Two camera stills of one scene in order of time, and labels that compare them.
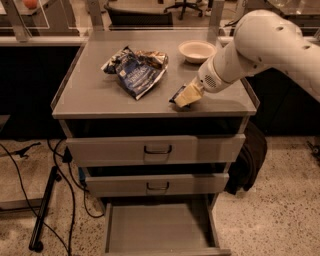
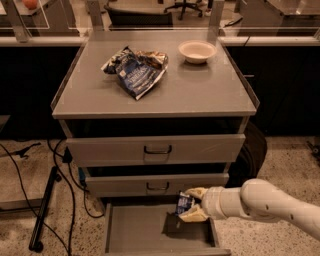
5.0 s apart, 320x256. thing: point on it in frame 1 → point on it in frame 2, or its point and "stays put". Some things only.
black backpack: x=243 y=173 stays put
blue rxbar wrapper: x=172 y=98 → x=185 y=202
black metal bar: x=36 y=244 stays put
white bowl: x=197 y=51 stays put
